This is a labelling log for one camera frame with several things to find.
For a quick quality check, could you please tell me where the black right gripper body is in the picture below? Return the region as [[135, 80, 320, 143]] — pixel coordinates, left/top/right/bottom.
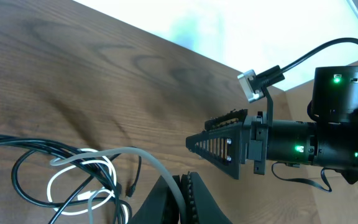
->
[[241, 111, 270, 175]]

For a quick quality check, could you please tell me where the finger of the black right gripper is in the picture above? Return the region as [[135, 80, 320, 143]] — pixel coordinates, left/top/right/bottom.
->
[[185, 123, 242, 180], [204, 109, 248, 131]]

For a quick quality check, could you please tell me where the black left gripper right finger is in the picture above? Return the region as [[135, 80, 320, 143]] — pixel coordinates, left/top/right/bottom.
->
[[180, 172, 232, 224]]

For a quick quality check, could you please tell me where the black USB-C cable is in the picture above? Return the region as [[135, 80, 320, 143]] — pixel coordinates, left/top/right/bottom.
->
[[104, 146, 142, 198]]

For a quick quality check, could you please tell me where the white USB cable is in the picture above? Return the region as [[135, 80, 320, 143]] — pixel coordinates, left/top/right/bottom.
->
[[46, 146, 188, 224]]

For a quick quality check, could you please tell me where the black USB cable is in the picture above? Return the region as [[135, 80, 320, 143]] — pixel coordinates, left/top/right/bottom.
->
[[0, 133, 133, 224]]

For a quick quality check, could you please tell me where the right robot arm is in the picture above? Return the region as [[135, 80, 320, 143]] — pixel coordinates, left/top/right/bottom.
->
[[186, 66, 358, 184]]

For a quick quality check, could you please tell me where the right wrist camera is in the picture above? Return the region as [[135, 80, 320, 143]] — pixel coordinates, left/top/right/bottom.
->
[[237, 70, 265, 103]]

